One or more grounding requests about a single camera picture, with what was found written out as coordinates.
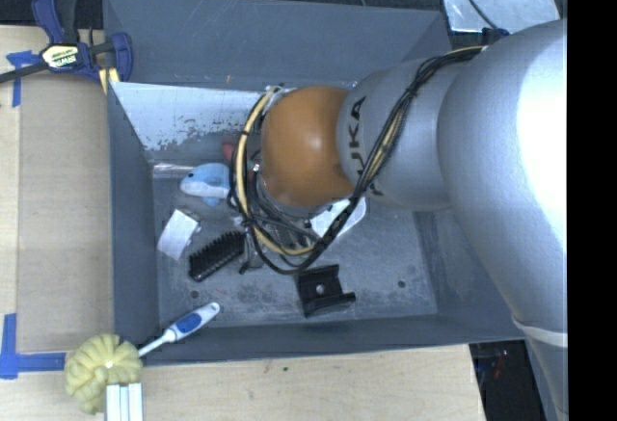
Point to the black plastic bracket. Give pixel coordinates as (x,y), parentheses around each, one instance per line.
(319,290)

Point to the grey metal bin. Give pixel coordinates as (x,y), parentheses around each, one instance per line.
(270,38)

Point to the blue and white toy dolphin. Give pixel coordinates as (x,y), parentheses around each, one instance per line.
(205,179)

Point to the pale wood flat board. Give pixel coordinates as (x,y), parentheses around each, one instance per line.
(62,217)

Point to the small red object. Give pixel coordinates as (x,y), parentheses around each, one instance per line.
(228,151)

